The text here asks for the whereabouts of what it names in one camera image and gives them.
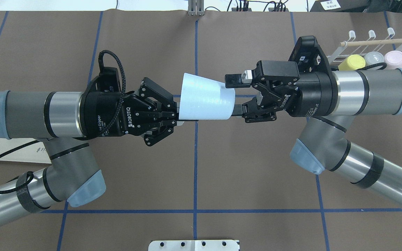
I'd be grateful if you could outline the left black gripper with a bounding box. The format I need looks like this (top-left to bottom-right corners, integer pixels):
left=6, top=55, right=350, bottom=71
left=80, top=67, right=198, bottom=146

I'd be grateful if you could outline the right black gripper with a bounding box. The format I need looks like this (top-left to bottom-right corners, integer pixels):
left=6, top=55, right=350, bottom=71
left=225, top=60, right=337, bottom=123

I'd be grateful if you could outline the light blue cup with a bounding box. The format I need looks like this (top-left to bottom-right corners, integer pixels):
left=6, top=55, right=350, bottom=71
left=179, top=73, right=236, bottom=120

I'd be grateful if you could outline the bright yellow cup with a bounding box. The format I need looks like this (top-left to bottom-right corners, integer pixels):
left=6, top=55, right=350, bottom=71
left=338, top=54, right=366, bottom=70

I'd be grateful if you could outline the grey cup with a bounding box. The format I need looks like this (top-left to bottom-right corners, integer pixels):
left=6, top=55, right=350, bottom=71
left=363, top=51, right=385, bottom=66

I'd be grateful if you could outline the pink cup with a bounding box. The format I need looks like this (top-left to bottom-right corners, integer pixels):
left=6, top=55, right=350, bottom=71
left=384, top=50, right=402, bottom=70

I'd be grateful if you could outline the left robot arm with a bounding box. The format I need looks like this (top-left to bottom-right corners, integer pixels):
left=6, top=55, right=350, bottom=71
left=0, top=66, right=183, bottom=227

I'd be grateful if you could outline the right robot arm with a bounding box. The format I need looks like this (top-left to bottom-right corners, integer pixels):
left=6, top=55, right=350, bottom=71
left=225, top=61, right=402, bottom=207

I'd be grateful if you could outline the cream plastic tray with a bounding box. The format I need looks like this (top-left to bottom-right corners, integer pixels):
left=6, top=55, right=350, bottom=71
left=0, top=138, right=51, bottom=164

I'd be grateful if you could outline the aluminium frame post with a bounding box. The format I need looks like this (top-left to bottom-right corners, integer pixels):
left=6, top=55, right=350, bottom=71
left=188, top=0, right=205, bottom=16

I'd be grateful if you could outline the white wire cup rack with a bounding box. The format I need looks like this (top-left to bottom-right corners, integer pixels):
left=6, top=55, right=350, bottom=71
left=327, top=27, right=402, bottom=64

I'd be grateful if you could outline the white pedestal column base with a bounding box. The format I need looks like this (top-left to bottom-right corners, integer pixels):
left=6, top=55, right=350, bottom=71
left=148, top=239, right=240, bottom=251

